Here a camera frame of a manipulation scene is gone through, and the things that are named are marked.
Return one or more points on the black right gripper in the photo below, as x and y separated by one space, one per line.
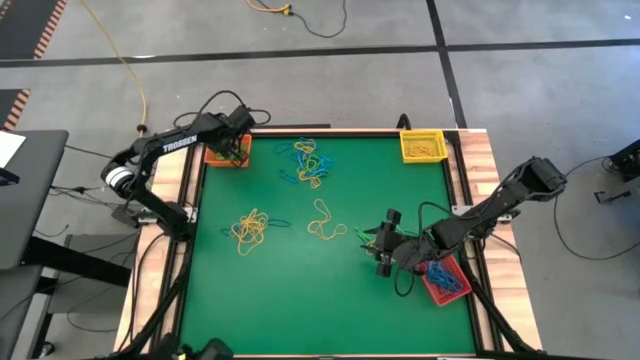
412 250

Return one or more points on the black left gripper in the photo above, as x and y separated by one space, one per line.
232 130

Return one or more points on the thin blue rubber band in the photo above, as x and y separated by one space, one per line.
447 270

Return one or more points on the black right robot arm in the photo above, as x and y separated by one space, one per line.
500 200

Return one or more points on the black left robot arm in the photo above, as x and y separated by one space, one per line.
175 145

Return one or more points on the orange plastic basket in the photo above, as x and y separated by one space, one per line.
212 161

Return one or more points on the light wooden table board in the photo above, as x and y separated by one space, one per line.
475 145
170 175

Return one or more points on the yellow plastic basket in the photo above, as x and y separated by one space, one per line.
411 159

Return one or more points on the red plastic basket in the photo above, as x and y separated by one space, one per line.
450 299

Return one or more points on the green table mat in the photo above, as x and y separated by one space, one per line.
325 310

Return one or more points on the black desk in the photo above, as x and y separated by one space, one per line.
35 210

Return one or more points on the white paper stack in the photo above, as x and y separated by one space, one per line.
10 147

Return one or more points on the dark flat desk item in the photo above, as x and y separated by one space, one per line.
7 177

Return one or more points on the black striped floor mat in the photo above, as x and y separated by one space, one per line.
25 25
7 107

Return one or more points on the black floor equipment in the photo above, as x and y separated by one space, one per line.
627 162

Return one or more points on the grey desk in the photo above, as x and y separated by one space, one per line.
15 310

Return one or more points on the black aluminium table frame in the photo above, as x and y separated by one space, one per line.
350 135

